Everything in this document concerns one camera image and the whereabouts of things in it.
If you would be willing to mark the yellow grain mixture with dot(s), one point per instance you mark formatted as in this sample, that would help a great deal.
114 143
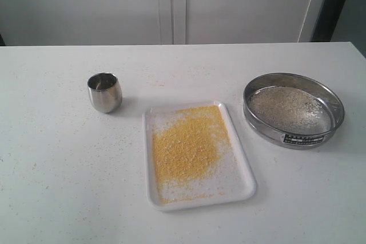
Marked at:
290 109

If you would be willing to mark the fine yellow sieved grains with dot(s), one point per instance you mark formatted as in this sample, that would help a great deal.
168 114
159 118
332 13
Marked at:
187 153

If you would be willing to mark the stainless steel cup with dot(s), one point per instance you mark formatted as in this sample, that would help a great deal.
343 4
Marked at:
105 93

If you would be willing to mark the round steel mesh sieve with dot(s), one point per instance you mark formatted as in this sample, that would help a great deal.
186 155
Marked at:
328 99

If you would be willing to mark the white square plastic tray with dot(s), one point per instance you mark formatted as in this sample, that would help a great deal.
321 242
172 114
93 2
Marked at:
233 181

